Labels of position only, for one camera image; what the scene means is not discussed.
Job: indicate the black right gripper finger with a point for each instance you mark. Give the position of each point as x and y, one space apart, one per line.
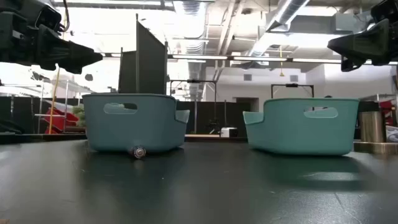
348 63
367 42

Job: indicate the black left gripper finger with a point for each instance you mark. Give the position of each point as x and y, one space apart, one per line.
73 70
65 54

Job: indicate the silver Energizer battery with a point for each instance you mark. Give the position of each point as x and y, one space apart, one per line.
138 152

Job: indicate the yellow pole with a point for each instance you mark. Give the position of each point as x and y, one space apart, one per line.
54 99

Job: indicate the green plant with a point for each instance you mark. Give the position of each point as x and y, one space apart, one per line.
79 113

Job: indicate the red storage bin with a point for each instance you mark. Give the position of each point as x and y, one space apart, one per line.
60 123

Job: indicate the stainless steel cup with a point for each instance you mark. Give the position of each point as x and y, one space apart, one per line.
371 126

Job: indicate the black divider panel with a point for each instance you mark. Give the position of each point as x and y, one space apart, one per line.
149 62

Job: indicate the white crumpled cloth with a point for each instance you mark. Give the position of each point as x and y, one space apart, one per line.
392 133

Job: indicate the light blue plastic bin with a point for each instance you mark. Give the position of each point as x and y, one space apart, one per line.
130 130

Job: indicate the teal plastic bin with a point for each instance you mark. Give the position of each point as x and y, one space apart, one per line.
295 133

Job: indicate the white box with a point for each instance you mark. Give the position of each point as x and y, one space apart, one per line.
228 132

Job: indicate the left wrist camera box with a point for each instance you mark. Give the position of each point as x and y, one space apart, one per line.
49 15

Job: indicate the black metal station frame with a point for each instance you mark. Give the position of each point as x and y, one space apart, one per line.
292 85
192 81

